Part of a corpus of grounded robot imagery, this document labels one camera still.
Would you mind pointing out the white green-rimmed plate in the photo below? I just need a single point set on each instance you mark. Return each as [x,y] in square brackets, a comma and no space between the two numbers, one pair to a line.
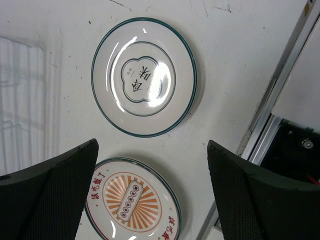
[144,77]

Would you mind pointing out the orange sunburst plate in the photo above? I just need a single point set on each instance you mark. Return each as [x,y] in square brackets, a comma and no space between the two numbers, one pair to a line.
[128,200]

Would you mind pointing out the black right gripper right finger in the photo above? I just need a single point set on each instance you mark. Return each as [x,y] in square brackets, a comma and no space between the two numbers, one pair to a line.
[254,203]

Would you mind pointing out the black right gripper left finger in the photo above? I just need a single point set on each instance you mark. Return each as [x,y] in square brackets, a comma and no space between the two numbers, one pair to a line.
[46,201]

